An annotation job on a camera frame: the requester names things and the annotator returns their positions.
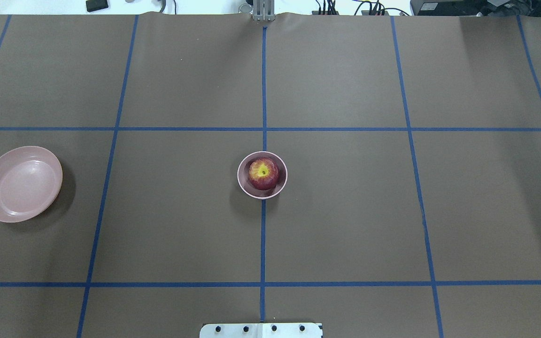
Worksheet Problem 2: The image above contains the red yellow apple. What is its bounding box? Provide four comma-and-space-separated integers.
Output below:
247, 157, 279, 191

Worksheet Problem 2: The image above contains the pink plate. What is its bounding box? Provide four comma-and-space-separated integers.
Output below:
0, 146, 63, 223

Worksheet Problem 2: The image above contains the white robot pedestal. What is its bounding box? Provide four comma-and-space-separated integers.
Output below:
199, 323, 324, 338

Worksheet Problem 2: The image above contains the pink bowl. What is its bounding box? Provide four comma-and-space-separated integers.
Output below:
237, 151, 288, 200

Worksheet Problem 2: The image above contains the small black square device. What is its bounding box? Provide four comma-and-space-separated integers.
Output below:
85, 0, 109, 13

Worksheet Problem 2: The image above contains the brown paper table mat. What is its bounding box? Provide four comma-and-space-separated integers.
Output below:
0, 12, 541, 338

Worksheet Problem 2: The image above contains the aluminium frame post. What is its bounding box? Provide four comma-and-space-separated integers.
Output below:
247, 0, 276, 22

